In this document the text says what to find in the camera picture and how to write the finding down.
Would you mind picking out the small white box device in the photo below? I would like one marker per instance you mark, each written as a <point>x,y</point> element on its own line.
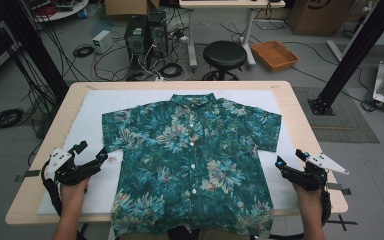
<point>102,40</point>

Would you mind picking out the person's khaki trouser legs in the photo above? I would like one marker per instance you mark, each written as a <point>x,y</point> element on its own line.
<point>223,235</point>

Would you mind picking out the small cardboard box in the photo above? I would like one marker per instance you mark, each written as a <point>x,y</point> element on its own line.
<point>126,6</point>

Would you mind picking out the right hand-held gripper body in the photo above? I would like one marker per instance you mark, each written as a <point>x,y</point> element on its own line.
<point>313,178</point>

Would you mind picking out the person's right hand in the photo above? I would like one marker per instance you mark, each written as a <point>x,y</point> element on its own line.
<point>309,203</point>

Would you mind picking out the person's left hand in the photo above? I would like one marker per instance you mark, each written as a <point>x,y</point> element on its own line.
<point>72,198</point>

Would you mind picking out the round white table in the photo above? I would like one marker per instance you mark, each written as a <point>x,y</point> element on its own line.
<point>63,11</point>

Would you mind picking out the black tape strip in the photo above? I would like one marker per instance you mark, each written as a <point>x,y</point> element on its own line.
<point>340,188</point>
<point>30,174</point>

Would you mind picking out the teal floral short-sleeve shirt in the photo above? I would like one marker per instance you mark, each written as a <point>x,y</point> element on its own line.
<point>186,150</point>

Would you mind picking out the black tape cross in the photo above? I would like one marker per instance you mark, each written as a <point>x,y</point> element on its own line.
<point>345,222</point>

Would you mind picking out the black computer tower green label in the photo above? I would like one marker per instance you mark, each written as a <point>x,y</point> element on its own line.
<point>136,40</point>

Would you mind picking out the large cardboard box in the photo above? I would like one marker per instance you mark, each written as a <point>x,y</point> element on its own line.
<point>320,16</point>

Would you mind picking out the wooden tray on floor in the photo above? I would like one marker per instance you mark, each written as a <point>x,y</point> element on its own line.
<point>275,55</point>

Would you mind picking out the white desk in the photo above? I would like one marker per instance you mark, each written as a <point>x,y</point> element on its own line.
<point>230,3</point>

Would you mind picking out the black metal stand post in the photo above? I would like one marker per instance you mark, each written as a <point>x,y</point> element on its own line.
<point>30,43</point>
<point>356,53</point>

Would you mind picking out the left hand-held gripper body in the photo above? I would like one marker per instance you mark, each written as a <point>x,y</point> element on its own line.
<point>67,166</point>

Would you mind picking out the black round stool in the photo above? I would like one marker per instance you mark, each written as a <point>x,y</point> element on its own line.
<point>225,55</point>

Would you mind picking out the grey floor mat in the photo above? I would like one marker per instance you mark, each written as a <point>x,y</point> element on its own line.
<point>343,116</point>

